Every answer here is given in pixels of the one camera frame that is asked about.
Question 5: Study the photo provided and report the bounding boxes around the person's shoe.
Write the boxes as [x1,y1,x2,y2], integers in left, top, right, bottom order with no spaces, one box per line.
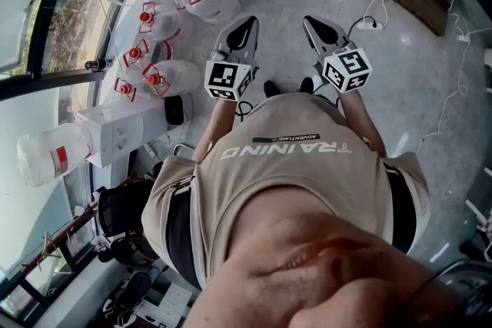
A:
[263,79,281,99]
[298,76,315,95]

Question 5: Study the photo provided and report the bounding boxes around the person's face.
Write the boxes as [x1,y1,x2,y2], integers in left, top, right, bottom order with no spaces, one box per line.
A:
[180,211,464,328]

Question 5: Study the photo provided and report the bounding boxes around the black bag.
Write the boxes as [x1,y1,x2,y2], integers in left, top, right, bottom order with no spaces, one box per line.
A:
[102,271,153,323]

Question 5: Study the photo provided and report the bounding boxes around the black cylindrical bottle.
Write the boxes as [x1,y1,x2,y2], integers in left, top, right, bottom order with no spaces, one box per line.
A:
[84,58,112,72]

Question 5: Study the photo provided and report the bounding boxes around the black shoulder strap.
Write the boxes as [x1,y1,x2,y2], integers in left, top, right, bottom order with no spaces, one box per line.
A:
[165,184,203,291]
[384,161,418,254]

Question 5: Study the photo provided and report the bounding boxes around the clear jug with red label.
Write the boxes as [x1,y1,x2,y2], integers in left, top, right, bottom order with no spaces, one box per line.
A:
[15,121,95,189]

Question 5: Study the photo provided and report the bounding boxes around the person's eyeglasses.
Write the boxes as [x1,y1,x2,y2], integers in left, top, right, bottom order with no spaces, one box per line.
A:
[406,259,492,328]

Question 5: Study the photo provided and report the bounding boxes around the black and white small appliance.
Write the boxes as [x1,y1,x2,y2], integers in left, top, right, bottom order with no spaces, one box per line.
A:
[164,94,194,128]

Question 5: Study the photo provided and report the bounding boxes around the black mesh office chair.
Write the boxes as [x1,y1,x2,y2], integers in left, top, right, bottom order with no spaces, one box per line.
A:
[96,179,155,239]

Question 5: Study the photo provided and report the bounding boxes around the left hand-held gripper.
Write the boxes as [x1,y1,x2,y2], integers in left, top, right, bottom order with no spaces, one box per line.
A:
[204,15,259,103]

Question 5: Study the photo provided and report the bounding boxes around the brown wooden pole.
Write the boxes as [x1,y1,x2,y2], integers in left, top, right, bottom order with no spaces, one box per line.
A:
[21,199,101,276]

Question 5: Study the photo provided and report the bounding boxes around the person's beige shirt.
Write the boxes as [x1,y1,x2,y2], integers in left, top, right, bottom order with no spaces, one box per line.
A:
[141,91,431,291]

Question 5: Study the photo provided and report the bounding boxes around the black framed window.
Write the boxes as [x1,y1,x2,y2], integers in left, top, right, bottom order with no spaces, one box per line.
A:
[0,0,149,101]

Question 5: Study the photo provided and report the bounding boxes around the white water dispenser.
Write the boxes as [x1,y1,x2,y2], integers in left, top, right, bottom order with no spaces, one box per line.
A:
[74,103,170,170]

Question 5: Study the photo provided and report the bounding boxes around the person's left forearm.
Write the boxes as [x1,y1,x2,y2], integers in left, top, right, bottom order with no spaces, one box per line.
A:
[191,98,238,163]

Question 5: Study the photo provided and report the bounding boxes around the person's right shoe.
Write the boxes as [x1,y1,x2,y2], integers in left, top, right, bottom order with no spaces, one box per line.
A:
[298,76,315,95]

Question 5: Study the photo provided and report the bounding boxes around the person's right forearm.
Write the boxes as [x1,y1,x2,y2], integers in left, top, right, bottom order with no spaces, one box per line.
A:
[337,90,387,158]

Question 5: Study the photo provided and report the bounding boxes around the white paper boxes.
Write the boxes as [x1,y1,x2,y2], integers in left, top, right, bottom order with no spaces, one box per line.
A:
[135,280,193,328]

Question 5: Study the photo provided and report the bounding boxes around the group of clear water jugs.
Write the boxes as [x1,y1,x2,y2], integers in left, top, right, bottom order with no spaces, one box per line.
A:
[114,0,241,103]

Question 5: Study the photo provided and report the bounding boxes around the person's left shoe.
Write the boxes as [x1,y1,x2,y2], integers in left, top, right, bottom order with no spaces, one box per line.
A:
[263,79,281,99]

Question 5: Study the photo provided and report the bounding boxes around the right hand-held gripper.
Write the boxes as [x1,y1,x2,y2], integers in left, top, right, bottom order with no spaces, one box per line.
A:
[302,15,374,94]

